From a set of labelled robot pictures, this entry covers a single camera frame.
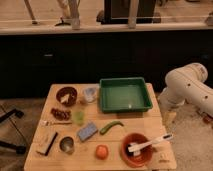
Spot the green pepper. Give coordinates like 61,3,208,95
99,121,124,135

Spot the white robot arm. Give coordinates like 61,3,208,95
158,63,213,117

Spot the clear plastic cup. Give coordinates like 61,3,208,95
83,87,97,103

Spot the green plastic cup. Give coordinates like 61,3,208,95
73,111,84,126

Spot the metal cup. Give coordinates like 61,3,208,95
59,137,74,154

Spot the green plastic tray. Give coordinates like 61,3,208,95
99,77,153,113

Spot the dark red bowl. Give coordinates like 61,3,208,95
56,87,77,107

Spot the blue sponge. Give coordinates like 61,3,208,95
77,122,98,142

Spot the brown grape bunch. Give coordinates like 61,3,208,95
51,108,71,121

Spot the wooden table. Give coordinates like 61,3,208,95
23,83,178,171

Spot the orange fruit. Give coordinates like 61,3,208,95
95,145,109,160

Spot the white brush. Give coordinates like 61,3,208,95
128,133,173,153

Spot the wooden black eraser block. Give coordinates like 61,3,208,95
36,132,58,156

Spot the orange bowl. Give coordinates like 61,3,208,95
120,133,153,168

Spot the black tripod stand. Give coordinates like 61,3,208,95
0,105,28,155

